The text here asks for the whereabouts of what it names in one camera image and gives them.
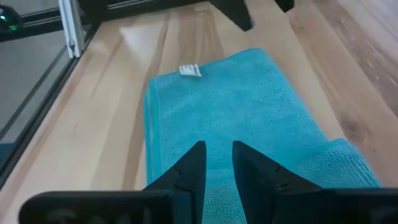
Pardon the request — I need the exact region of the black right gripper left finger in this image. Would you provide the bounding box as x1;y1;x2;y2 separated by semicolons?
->
144;140;208;224

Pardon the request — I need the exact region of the black device green light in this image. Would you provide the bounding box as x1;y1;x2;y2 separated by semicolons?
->
0;4;22;32

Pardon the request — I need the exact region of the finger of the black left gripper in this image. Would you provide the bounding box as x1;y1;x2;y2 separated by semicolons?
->
208;0;253;32
274;0;295;13

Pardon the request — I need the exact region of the blue microfiber towel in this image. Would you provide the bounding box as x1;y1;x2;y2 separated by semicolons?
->
142;48;382;224

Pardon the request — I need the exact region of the aluminium frame post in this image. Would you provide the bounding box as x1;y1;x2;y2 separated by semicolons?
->
58;0;85;59

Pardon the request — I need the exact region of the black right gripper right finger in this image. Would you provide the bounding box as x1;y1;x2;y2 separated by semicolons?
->
232;140;323;224

